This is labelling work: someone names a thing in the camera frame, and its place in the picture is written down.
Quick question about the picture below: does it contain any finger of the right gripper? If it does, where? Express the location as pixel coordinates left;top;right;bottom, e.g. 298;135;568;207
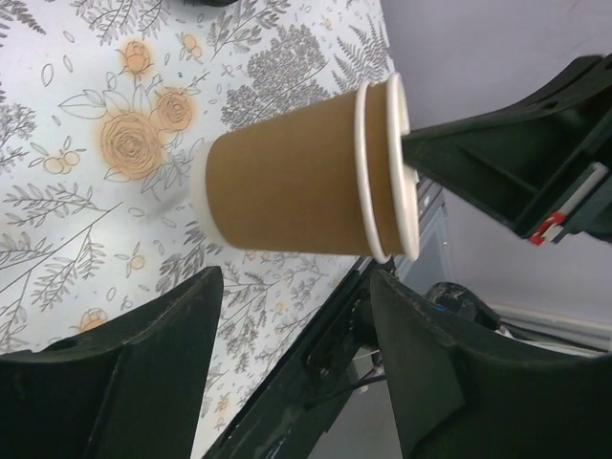
402;55;611;244

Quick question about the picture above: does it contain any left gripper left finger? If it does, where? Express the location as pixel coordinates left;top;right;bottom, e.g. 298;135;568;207
1;267;223;458

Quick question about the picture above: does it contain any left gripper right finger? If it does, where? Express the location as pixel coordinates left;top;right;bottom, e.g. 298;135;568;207
370;272;611;458

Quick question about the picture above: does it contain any brown paper coffee cup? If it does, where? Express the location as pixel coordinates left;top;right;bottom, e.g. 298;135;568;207
188;83;388;262

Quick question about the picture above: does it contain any floral tablecloth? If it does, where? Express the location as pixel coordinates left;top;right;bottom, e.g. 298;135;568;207
1;1;394;455

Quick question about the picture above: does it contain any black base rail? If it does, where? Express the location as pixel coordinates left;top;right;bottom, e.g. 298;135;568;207
203;261;395;459

